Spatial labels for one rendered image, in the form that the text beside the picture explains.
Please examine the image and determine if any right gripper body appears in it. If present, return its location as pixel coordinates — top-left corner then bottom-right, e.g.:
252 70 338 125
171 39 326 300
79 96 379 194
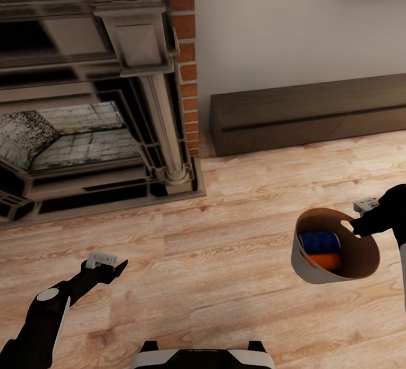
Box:
349 208 392 238

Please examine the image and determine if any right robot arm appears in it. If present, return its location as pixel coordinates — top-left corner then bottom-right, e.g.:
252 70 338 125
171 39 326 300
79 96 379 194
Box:
349 183 406 310

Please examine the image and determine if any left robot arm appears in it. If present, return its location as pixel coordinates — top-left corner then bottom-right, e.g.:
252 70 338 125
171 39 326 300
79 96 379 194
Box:
0 252 128 369

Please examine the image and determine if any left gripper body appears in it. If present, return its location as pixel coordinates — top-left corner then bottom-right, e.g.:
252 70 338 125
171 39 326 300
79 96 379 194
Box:
74 260 114 294

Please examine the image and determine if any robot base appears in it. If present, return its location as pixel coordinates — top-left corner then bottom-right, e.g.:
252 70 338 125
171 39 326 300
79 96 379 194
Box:
130 341 276 369

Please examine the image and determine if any trash can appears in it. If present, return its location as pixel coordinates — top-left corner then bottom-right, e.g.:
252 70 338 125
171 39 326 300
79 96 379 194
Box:
290 208 381 284

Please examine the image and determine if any can of soda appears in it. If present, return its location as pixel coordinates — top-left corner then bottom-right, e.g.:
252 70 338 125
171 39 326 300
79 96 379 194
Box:
304 250 343 272
297 231 341 254

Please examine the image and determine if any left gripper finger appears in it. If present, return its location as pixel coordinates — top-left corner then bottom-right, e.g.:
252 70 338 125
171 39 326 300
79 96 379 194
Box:
113 260 128 279

